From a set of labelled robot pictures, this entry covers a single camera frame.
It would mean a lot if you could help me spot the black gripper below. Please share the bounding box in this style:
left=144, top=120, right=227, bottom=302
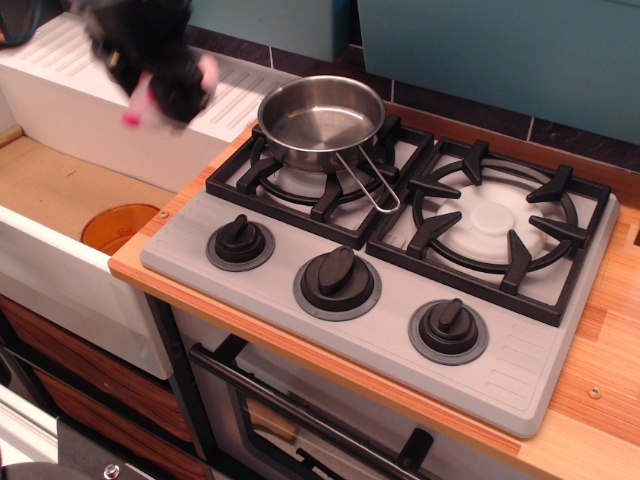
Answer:
left=72, top=1, right=208, bottom=120

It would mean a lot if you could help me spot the pink stuffed pig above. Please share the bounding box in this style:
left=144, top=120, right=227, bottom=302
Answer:
left=122, top=55, right=219, bottom=130

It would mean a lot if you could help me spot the stainless steel pan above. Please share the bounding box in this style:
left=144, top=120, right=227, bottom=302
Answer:
left=257, top=75, right=400, bottom=214

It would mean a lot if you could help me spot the black left stove knob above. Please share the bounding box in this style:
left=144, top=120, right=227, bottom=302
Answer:
left=206, top=214, right=275, bottom=272

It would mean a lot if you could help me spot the black stove knob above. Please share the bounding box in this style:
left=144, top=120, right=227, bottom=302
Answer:
left=408, top=298, right=489, bottom=366
left=206, top=214, right=275, bottom=272
left=293, top=246, right=382, bottom=322

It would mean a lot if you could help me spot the black middle stove knob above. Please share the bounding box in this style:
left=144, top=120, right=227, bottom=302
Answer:
left=293, top=246, right=382, bottom=322

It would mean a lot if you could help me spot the grey toy stove top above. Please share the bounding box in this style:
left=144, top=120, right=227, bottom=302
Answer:
left=140, top=116, right=619, bottom=437

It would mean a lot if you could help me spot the black right stove knob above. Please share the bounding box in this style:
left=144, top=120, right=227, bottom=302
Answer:
left=408, top=298, right=489, bottom=366

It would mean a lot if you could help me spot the white sink unit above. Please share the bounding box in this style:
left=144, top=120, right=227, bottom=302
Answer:
left=1, top=13, right=288, bottom=379

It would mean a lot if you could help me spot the orange plastic bowl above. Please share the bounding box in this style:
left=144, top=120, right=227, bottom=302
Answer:
left=80, top=203, right=159, bottom=255

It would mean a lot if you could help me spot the black left burner grate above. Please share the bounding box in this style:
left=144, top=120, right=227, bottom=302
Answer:
left=206, top=114, right=435, bottom=249

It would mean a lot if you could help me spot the black burner grate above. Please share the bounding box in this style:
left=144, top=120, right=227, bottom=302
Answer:
left=206, top=114, right=435, bottom=249
left=367, top=138, right=613, bottom=326

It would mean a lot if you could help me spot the wooden drawer front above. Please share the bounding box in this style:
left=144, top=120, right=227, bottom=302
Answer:
left=1, top=298, right=211, bottom=479

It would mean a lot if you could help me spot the white oven door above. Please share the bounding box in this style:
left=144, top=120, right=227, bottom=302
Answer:
left=173, top=309, right=527, bottom=479

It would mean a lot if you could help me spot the black right burner grate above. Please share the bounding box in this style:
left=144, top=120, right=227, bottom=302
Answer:
left=367, top=138, right=613, bottom=326

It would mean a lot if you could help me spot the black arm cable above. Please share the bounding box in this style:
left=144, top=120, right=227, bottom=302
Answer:
left=0, top=0, right=61, bottom=51

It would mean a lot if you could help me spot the black oven door handle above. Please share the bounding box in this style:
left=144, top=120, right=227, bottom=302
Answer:
left=188, top=335, right=433, bottom=479

